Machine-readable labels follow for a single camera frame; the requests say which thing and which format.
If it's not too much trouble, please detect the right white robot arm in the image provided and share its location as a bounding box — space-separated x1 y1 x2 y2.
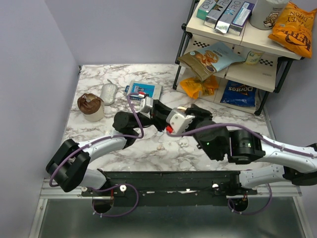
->
185 104 317 194

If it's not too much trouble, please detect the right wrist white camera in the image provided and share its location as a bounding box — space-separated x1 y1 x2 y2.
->
166 109 195 134

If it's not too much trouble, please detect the blue Harry's razor box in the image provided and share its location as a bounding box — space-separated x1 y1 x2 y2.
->
125 81 163 100

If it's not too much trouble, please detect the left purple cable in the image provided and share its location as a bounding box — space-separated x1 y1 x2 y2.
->
49 92 147 218

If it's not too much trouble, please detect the gold blue snack bag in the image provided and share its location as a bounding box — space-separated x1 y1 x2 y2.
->
178 42 245 81

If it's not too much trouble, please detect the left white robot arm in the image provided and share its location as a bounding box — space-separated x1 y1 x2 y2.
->
46 100 172 196

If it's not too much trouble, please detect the beige earbud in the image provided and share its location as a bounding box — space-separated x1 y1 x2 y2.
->
157 145 164 151

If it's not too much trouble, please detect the wrist white camera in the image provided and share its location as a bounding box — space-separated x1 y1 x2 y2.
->
138 92 154 114
166 109 195 134

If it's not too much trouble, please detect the teal toothpaste box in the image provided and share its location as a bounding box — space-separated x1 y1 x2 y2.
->
196 0 217 20

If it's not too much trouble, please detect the beige earbud charging case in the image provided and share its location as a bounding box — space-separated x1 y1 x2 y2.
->
177 107 187 111

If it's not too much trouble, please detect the black frame shelf rack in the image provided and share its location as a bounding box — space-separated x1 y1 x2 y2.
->
176 0 301 116

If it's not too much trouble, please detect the orange snack bag lower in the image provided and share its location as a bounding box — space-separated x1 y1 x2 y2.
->
179 75 219 99

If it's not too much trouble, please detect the orange kettle chips bag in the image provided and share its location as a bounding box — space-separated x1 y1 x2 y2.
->
268 2 317 58

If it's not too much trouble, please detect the purple cable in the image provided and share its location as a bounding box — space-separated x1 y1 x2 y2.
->
49 92 147 218
165 123 317 216

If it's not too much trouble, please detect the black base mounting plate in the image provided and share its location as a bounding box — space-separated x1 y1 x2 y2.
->
82 171 257 207

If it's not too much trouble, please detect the blue Doritos bag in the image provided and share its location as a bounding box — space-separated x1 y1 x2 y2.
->
220 80 257 107

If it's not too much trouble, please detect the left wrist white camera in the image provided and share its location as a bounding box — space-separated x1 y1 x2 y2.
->
138 92 154 114

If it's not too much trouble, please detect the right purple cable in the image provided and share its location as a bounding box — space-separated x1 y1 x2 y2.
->
165 123 317 216

